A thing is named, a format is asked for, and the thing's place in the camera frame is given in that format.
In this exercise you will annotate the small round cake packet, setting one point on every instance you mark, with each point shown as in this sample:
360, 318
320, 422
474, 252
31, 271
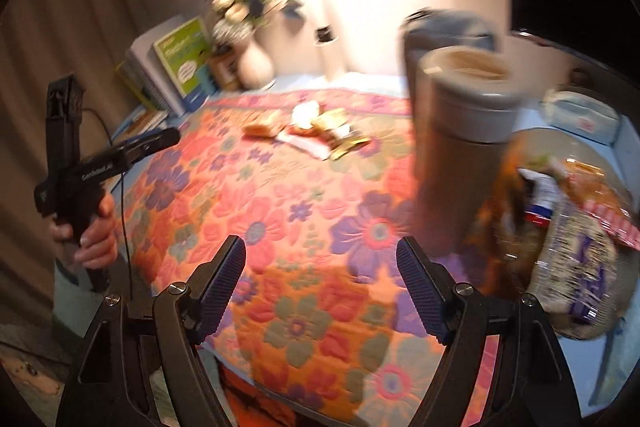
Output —
305, 114

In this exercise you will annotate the purple snack bag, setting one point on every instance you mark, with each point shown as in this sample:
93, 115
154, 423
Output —
570, 257

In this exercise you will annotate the clear bread packet with barcode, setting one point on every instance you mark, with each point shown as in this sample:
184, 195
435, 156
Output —
505, 217

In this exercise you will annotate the stack of flat books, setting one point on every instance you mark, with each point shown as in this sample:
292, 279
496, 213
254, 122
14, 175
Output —
142, 122

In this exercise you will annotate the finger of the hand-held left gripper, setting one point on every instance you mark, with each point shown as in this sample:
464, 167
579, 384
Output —
155, 142

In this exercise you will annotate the grey cylindrical cup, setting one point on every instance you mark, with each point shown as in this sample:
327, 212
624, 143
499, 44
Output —
465, 132

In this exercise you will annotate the green cover book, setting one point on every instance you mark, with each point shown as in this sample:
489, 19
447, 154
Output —
182, 57

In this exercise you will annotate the white ribbed vase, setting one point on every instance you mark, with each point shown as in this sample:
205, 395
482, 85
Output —
255, 64

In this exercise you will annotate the row of upright books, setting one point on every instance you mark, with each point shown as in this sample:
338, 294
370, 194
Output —
145, 72

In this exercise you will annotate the person's left forearm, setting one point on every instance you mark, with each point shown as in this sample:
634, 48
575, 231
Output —
67, 297

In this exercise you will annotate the beige curtain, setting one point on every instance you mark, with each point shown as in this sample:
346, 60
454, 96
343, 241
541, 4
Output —
30, 57

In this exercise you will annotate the dark grey bottle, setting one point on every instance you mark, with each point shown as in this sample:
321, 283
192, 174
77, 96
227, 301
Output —
440, 29

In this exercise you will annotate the red biscuit packet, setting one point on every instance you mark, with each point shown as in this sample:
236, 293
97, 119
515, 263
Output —
306, 132

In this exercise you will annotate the round grey basket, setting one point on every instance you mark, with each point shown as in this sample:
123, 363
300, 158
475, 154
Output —
600, 322

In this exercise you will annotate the rice cracker packet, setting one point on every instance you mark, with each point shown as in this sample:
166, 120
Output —
262, 125

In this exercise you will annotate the blue and white snack bag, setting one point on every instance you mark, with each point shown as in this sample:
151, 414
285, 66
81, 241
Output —
542, 202

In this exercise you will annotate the gold snack packet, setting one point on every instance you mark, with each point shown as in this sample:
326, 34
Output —
350, 148

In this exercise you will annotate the white flat packet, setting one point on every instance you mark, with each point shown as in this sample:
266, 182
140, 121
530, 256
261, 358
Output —
307, 147

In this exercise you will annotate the sandwich cracker pack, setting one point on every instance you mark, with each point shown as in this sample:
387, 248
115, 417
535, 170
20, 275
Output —
330, 121

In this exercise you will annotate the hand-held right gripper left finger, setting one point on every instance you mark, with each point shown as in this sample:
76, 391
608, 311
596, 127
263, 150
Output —
220, 292

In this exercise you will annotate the red striped bread packet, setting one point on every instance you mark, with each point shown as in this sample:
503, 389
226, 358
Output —
610, 219

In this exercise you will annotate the person's left hand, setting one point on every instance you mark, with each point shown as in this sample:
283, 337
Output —
97, 242

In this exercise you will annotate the pale blue pouch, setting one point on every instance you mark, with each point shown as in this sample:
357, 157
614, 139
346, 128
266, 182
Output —
582, 117

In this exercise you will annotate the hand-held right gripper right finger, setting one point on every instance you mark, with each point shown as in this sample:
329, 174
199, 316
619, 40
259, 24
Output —
422, 292

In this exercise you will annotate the floral quilted cloth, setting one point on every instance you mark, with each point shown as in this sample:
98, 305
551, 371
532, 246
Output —
300, 207

